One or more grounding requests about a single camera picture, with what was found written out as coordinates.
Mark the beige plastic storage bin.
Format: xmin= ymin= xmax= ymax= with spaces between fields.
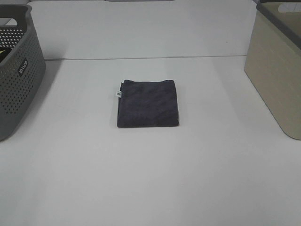
xmin=244 ymin=0 xmax=301 ymax=140

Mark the dark grey towel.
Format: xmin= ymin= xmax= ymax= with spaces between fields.
xmin=117 ymin=80 xmax=179 ymax=128

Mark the black and yellow item in basket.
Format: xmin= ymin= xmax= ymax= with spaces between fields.
xmin=0 ymin=48 xmax=13 ymax=63

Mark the grey perforated plastic basket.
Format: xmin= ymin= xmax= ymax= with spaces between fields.
xmin=0 ymin=4 xmax=46 ymax=140

